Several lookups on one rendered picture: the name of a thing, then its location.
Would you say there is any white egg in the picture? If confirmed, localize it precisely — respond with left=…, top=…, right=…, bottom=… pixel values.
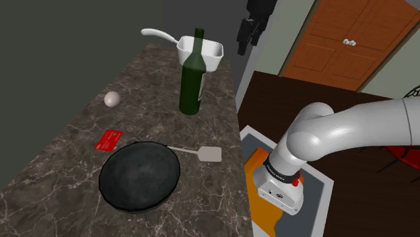
left=104, top=90, right=122, bottom=108

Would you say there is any grey spatula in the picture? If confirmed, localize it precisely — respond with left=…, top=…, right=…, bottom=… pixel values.
left=166, top=145, right=223, bottom=163

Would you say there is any white saucepan with handle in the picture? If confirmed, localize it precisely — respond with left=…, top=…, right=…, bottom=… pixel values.
left=140, top=28, right=225, bottom=73

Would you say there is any red chair with black frame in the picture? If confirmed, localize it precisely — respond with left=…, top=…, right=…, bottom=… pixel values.
left=357, top=84, right=420, bottom=184

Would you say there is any orange grey patterned robot stand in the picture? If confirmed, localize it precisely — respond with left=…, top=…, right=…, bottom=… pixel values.
left=239, top=125, right=335, bottom=237

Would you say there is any orange wooden double door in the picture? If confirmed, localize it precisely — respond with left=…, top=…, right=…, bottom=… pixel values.
left=281, top=0, right=420, bottom=92

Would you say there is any black round pan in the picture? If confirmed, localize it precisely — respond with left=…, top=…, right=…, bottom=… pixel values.
left=98, top=140, right=182, bottom=214

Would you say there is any dark green glass bottle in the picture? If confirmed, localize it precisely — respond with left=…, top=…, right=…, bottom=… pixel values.
left=178, top=28, right=207, bottom=116

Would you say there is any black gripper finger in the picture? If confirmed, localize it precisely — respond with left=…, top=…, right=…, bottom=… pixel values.
left=236, top=18, right=255, bottom=57
left=250, top=20, right=269, bottom=46

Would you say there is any red card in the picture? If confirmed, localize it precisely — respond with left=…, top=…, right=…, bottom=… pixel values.
left=94, top=129, right=124, bottom=153

